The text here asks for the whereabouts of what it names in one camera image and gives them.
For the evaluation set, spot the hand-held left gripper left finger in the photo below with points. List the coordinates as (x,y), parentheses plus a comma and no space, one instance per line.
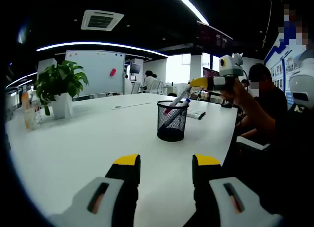
(103,200)

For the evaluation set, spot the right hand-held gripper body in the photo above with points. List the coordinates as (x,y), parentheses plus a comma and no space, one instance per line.
(230,67)

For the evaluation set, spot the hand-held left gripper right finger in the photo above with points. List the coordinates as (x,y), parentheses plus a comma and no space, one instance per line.
(228,200)

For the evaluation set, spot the blue-capped whiteboard marker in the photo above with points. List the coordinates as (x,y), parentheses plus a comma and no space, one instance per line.
(188,100)

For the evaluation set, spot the red-capped whiteboard marker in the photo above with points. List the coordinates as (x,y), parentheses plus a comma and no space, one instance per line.
(181,95)

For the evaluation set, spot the black mesh pen holder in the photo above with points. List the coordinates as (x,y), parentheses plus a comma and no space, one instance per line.
(171,126)

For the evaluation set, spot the whiteboard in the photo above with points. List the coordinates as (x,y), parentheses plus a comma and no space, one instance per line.
(94,73)

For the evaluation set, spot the red whiteboard eraser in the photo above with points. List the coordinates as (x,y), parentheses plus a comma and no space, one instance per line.
(112,72)

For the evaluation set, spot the person's right hand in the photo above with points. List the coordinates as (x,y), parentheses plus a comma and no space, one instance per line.
(236,95)

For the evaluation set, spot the black office chair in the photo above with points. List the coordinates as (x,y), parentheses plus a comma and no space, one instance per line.
(172,94)

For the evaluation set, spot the black computer mouse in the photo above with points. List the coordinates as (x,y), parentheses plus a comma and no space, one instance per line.
(225,105)

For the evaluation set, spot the dark hanging display screen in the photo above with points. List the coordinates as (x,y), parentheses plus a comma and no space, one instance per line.
(213,37)

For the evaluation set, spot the white mesh office chair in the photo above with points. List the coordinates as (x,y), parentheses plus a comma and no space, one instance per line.
(156,86)
(161,87)

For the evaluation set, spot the white chest-worn device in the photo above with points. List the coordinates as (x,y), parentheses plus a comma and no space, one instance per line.
(303,84)

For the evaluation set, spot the curved ceiling light strip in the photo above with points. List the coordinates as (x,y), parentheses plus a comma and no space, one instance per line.
(22,78)
(98,42)
(24,83)
(190,5)

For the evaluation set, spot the person's dark clothing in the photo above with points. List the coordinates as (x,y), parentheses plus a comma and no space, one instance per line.
(294,163)

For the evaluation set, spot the green plant in white pot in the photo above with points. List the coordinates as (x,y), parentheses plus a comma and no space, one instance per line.
(62,108)

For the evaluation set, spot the clear water bottle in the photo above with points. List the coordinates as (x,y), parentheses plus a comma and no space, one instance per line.
(38,116)

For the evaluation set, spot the white ceiling air conditioner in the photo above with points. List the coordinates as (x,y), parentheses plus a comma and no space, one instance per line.
(101,20)

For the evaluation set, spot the row of coloured magnets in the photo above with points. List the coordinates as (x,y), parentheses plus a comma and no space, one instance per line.
(76,54)

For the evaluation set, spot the orange drink bottle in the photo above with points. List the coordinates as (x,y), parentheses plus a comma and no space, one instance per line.
(25,99)

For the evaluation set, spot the blue white wall poster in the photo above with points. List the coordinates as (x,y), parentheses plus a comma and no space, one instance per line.
(277,70)

